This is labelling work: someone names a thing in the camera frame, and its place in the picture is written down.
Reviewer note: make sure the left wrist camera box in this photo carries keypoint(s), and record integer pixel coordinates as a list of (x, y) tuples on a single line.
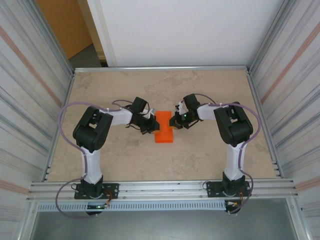
[(149, 114)]

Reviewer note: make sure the wide aluminium mounting rail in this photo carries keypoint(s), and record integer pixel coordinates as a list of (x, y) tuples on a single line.
[(160, 187)]

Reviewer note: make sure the aluminium side rail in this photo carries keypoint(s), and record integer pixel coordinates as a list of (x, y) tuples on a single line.
[(67, 98), (257, 100)]

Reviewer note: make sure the orange paper sheet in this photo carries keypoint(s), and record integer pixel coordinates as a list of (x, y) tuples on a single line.
[(163, 135)]

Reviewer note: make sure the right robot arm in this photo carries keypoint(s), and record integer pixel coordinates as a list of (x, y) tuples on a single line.
[(235, 162)]

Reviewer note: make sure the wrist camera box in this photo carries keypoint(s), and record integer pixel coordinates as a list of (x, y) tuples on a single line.
[(149, 114), (180, 107)]

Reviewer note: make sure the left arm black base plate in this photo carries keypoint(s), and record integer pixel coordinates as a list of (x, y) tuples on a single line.
[(112, 190)]

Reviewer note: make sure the white door frame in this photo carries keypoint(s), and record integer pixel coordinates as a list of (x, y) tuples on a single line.
[(101, 30)]

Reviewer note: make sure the corrugated translucent side panel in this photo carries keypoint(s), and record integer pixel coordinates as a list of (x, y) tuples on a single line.
[(295, 75), (25, 100)]

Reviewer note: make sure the brown wooden door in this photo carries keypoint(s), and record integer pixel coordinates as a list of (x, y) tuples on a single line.
[(62, 25)]

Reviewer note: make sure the slim aluminium end rail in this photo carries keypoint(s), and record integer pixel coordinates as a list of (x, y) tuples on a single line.
[(160, 68)]

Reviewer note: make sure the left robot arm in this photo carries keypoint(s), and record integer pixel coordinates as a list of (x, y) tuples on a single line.
[(91, 165)]

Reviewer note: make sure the small circuit board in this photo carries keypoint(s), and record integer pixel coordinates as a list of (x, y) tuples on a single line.
[(96, 206), (233, 204)]

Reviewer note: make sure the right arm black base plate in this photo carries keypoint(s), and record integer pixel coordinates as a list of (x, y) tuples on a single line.
[(212, 188)]

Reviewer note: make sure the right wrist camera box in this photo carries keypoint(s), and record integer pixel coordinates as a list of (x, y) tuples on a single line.
[(180, 107)]

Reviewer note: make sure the grey metal sheet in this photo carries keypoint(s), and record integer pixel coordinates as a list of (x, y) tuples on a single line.
[(160, 225)]

